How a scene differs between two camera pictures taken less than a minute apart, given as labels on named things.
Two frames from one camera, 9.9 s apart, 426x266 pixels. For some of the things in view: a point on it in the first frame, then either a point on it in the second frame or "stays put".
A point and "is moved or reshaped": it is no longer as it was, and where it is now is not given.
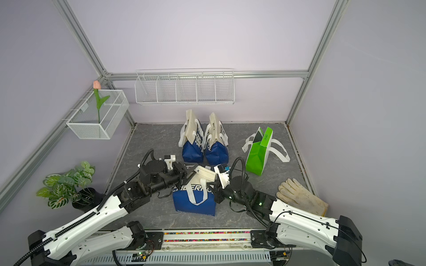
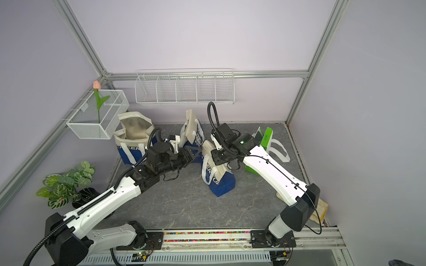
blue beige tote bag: [195, 196] to [132, 138]
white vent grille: [227, 258] stays put
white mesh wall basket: [85, 121] stays put
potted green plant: [71, 187] stays put
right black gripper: [216, 189] to [218, 160]
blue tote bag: [191, 139] stays put
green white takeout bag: [260, 144] stays put
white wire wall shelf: [184, 86] stays put
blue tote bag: [215, 142] is moved or reshaped
